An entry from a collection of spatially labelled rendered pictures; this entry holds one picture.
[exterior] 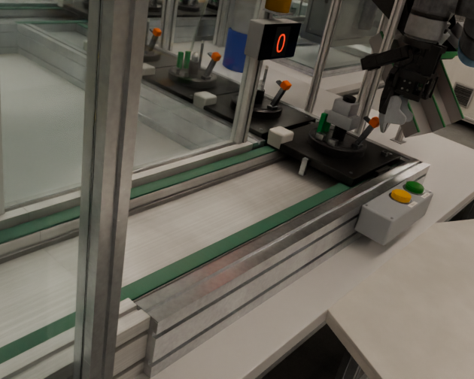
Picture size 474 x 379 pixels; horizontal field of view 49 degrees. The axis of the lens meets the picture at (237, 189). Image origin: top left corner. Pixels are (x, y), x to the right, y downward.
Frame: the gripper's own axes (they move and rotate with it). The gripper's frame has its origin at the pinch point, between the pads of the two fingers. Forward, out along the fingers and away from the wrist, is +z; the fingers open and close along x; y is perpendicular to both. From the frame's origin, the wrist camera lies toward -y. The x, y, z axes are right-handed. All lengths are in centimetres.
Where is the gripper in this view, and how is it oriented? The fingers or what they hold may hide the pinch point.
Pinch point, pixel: (381, 125)
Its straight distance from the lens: 120.2
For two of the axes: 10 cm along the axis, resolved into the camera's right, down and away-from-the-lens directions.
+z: -1.8, 8.7, 4.7
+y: 7.4, 4.3, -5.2
